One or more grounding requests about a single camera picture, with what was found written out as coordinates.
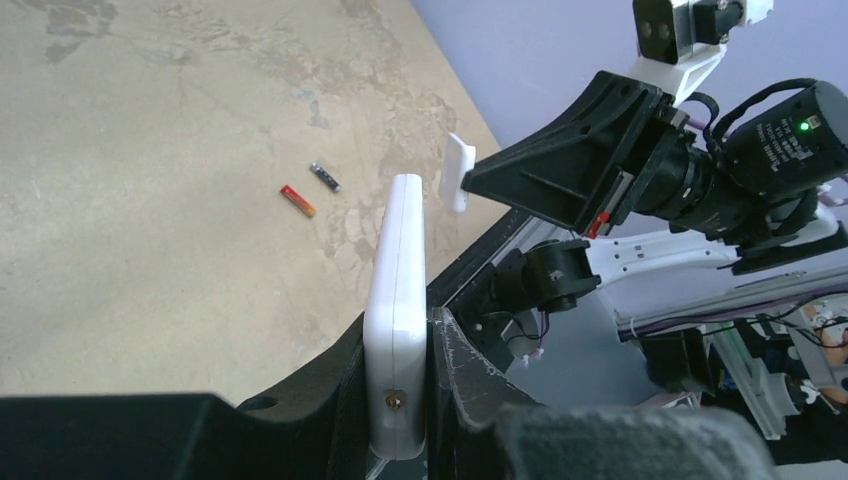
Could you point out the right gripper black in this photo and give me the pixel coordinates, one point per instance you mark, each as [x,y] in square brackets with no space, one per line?
[585,172]

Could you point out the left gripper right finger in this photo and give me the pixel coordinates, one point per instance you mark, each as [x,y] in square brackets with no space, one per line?
[481,426]

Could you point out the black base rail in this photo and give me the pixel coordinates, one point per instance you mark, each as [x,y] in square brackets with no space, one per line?
[477,265]

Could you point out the red AAA battery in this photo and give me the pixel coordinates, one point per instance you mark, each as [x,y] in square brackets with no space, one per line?
[298,201]

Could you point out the red white remote control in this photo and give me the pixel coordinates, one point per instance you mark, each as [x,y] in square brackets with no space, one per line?
[395,327]

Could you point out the white battery cover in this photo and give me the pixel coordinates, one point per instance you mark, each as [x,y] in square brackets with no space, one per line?
[459,159]

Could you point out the black AAA battery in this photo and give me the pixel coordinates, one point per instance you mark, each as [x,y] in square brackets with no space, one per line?
[325,177]

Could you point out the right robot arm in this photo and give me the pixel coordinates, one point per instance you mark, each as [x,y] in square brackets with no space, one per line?
[768,170]

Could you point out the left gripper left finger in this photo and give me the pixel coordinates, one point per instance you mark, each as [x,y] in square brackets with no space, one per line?
[311,425]

